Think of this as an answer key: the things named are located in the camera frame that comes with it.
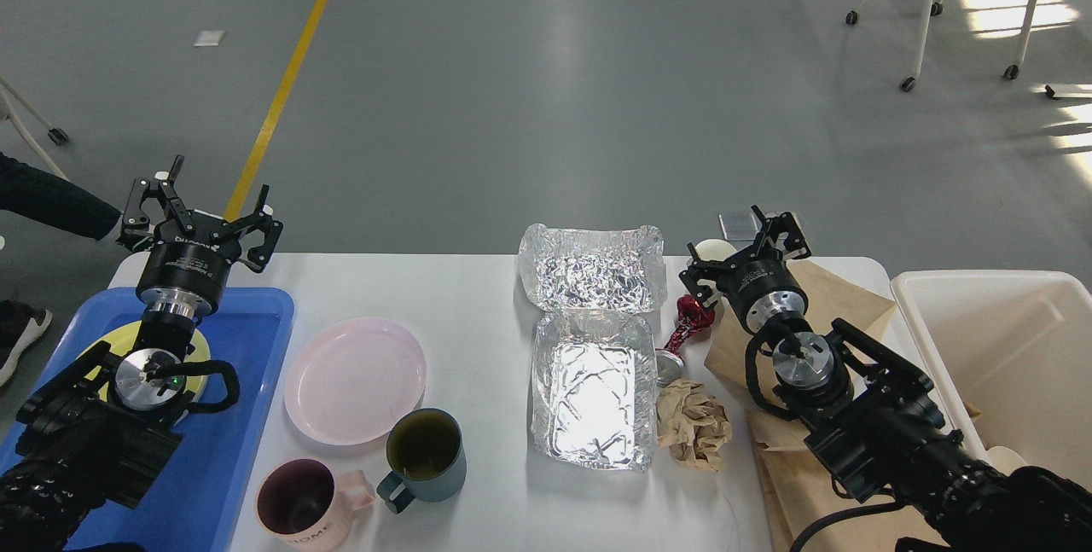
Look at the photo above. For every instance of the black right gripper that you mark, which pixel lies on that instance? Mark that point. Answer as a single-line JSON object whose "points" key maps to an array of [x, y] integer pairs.
{"points": [[758, 288]]}

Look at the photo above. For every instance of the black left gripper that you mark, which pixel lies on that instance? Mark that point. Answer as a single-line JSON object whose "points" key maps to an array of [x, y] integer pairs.
{"points": [[183, 266]]}

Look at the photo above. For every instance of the pink plastic plate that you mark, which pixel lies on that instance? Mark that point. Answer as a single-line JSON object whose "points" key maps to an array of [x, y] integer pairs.
{"points": [[354, 381]]}

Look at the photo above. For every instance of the pink mug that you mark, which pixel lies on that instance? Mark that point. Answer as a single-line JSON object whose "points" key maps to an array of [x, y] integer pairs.
{"points": [[308, 507]]}

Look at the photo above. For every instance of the teal mug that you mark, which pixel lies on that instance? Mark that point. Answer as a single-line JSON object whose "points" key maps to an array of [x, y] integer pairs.
{"points": [[427, 459]]}

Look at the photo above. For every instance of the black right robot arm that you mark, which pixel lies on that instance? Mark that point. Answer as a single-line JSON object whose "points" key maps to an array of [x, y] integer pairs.
{"points": [[870, 418]]}

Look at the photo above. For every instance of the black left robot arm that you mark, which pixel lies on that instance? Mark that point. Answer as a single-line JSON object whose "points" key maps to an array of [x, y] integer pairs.
{"points": [[103, 429]]}

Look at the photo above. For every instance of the small grey metal plate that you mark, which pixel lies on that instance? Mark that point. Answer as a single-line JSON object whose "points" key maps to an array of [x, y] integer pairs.
{"points": [[747, 226]]}

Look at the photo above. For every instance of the white paper cup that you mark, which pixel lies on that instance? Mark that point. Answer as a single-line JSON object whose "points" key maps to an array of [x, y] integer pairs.
{"points": [[715, 251]]}

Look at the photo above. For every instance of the red foil wrapper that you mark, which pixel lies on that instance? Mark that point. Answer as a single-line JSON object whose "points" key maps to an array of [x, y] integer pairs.
{"points": [[692, 319]]}

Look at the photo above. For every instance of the yellow plastic plate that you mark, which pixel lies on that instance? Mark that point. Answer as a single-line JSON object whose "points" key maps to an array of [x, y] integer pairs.
{"points": [[200, 351]]}

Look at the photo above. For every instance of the person leg with shoe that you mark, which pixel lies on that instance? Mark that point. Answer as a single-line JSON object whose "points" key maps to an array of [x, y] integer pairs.
{"points": [[58, 203]]}

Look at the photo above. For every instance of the crumpled brown paper ball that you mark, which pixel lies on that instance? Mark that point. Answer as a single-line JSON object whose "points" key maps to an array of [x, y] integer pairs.
{"points": [[693, 426]]}

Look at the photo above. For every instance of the open aluminium foil container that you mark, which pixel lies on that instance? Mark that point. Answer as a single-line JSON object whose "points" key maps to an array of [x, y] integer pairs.
{"points": [[593, 368]]}

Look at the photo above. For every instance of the brown paper bag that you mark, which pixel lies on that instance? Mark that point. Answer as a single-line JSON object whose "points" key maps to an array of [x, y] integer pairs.
{"points": [[795, 488]]}

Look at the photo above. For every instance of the blue plastic tray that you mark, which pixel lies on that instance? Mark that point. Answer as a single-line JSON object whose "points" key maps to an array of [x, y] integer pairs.
{"points": [[195, 502]]}

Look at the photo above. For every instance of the white plastic bin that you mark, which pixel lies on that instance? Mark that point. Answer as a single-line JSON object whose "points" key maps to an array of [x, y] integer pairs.
{"points": [[1009, 352]]}

